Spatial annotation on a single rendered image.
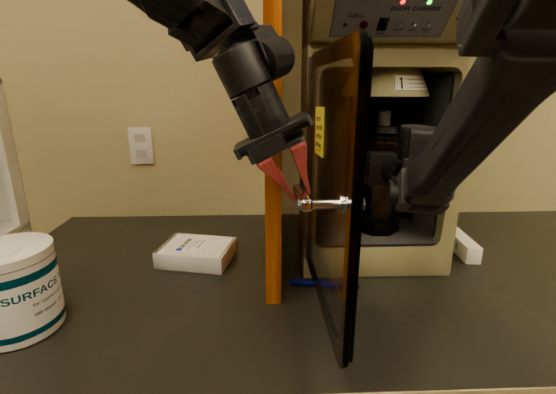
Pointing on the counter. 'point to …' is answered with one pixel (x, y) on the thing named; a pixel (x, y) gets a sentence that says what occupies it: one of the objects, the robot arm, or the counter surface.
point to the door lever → (304, 203)
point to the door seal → (361, 193)
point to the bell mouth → (398, 83)
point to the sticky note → (319, 131)
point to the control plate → (394, 11)
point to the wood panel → (274, 1)
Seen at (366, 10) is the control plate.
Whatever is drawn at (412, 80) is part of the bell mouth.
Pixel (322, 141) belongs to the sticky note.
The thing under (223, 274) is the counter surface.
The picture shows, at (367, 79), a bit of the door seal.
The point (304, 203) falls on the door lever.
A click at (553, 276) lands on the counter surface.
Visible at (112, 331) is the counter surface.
